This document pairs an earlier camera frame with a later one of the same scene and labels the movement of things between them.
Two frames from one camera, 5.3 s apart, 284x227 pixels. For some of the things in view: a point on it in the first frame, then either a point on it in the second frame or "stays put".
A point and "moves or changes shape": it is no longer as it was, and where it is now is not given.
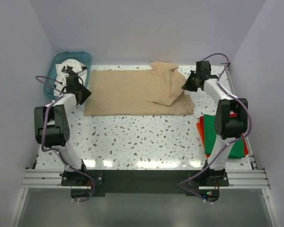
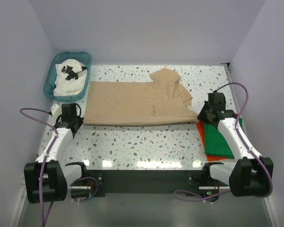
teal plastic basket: x=84 y=58 stays put
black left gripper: x=86 y=94 → x=79 y=120
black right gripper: x=187 y=86 → x=200 y=116
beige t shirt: x=155 y=91 moves or changes shape
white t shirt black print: x=69 y=68 stays put
